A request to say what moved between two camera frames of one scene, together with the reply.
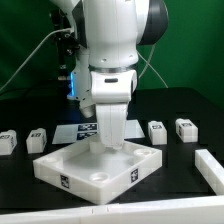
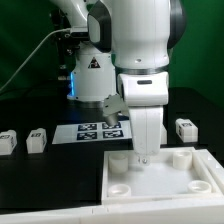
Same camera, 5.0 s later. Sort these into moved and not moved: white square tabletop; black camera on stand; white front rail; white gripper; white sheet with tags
Moved: white square tabletop; white gripper
Not moved: white front rail; black camera on stand; white sheet with tags
